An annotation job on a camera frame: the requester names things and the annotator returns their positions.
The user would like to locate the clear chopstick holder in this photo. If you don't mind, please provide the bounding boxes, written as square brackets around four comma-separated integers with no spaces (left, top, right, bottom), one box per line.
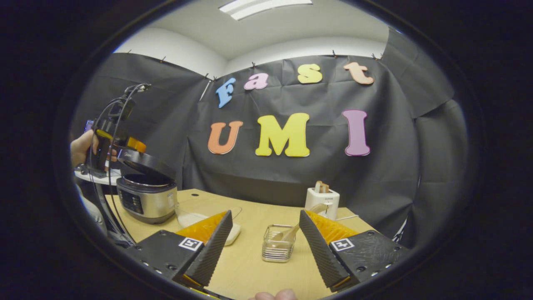
[262,224,297,263]

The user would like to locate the white toaster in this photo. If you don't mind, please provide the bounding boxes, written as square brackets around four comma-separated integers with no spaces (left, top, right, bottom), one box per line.
[305,187,340,220]

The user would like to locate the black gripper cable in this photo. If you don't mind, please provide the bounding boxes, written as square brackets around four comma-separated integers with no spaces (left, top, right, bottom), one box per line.
[87,83,151,246]

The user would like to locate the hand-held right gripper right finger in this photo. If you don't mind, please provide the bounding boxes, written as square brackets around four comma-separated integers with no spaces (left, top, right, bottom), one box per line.
[299,210,411,292]

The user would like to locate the wooden spoon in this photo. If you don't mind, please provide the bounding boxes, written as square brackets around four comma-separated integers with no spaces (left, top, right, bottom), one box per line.
[271,203,329,242]

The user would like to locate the silver black rice cooker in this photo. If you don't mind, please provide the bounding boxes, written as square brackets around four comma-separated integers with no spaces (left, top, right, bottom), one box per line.
[116,147,178,225]

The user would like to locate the person's grey trousers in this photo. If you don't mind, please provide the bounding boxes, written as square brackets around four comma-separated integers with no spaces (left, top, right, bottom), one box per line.
[77,185,108,236]

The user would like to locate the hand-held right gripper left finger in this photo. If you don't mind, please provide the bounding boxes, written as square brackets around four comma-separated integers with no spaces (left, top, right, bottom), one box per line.
[125,210,234,291]

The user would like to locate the ceiling light panel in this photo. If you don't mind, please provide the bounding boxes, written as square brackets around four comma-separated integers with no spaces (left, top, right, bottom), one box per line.
[219,0,313,20]

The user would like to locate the white side table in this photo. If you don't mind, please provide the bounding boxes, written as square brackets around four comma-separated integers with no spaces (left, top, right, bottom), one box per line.
[74,167,122,186]

